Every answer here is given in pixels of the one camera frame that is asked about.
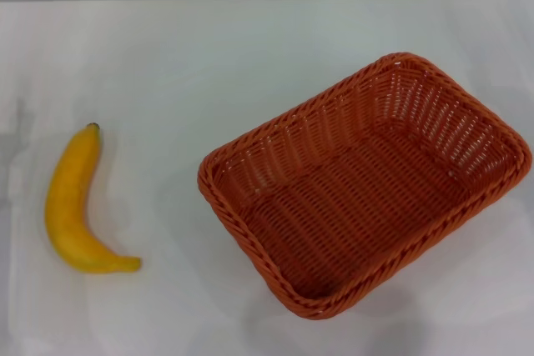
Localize orange woven plastic basket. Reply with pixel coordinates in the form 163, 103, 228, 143
196, 52, 533, 319

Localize yellow banana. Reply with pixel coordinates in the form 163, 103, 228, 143
44, 122, 143, 276

